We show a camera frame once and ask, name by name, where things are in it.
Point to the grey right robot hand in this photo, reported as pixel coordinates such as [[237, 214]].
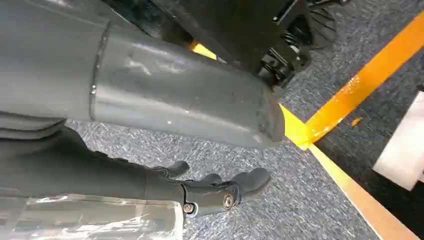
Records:
[[172, 96]]

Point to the black robot leg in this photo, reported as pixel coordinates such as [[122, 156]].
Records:
[[251, 30]]

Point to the ribbed grey right arm sleeve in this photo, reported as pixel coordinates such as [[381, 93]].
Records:
[[30, 127]]

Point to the yellow floor tape strip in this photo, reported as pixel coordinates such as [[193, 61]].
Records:
[[341, 180]]

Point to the orange floor tape strip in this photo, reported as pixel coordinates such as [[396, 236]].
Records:
[[367, 78]]

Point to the white flat object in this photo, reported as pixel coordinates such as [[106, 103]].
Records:
[[402, 149]]

